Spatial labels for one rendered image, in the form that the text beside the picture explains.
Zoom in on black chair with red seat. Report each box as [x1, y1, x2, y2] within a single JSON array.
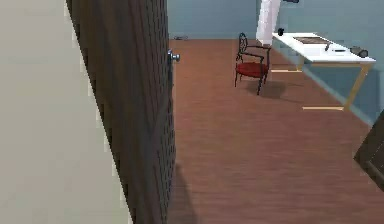
[[234, 32, 272, 96]]

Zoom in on silver round door knob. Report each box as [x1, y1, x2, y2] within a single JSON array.
[[167, 49, 181, 64]]

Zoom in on dark brown room door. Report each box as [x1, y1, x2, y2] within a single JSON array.
[[65, 0, 177, 224]]

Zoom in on white curtain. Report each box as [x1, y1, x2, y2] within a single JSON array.
[[255, 0, 282, 46]]

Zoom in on brown flat book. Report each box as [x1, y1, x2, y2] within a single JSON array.
[[292, 36, 331, 45]]

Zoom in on white desk with wooden legs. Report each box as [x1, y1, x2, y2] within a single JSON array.
[[270, 31, 377, 112]]

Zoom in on dark grey round object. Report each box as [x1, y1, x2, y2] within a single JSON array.
[[349, 46, 369, 59]]

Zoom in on dark brown wooden furniture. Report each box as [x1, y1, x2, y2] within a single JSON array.
[[353, 109, 384, 193]]

